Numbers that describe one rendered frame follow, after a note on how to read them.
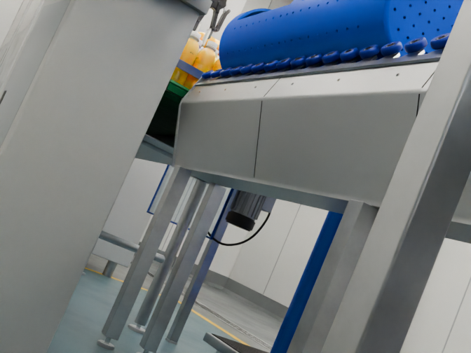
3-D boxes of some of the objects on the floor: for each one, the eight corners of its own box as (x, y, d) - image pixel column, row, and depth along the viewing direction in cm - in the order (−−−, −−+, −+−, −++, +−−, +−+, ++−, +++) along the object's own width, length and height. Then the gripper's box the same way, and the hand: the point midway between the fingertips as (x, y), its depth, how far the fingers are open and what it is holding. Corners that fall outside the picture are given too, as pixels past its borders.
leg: (137, 359, 213) (214, 182, 219) (132, 353, 218) (208, 181, 224) (153, 364, 215) (229, 189, 222) (147, 358, 220) (221, 188, 227)
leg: (99, 347, 207) (179, 165, 213) (94, 341, 212) (173, 164, 218) (115, 351, 209) (194, 172, 216) (110, 346, 214) (188, 171, 221)
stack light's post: (168, 342, 267) (273, 99, 278) (165, 339, 270) (269, 99, 282) (176, 345, 268) (281, 103, 280) (173, 342, 272) (276, 103, 284)
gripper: (207, -27, 238) (181, 31, 235) (244, -4, 245) (219, 53, 242) (199, -24, 244) (174, 33, 242) (235, -1, 251) (211, 54, 249)
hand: (200, 35), depth 242 cm, fingers closed on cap, 4 cm apart
